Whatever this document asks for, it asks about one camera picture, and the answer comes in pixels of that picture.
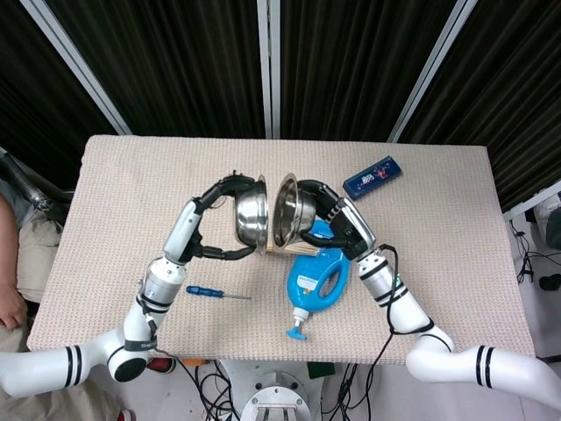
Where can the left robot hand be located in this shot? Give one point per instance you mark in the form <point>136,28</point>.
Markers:
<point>210,219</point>

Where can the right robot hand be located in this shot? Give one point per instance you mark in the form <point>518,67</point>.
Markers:
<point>342,219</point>

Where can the metal bowl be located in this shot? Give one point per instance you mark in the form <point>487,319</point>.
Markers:
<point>252,215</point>
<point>289,212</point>

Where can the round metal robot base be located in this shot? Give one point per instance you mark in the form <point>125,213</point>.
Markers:
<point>277,397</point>

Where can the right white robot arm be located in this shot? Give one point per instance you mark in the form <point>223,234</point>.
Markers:
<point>421,333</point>

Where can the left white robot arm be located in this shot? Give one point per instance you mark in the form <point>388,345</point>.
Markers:
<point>109,342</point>

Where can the dark blue printed box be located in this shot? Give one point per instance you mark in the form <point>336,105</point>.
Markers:
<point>372,177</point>

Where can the bundle of wooden sticks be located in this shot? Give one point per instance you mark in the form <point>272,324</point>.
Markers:
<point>293,250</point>

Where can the blue detergent bottle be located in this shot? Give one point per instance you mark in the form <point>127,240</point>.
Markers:
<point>317,280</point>

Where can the beige woven tablecloth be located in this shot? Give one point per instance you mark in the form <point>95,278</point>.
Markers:
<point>131,184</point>

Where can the green box under table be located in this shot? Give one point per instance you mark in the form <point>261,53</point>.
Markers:
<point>321,369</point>

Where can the red and white shoe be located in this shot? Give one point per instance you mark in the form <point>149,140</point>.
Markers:
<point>162,364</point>

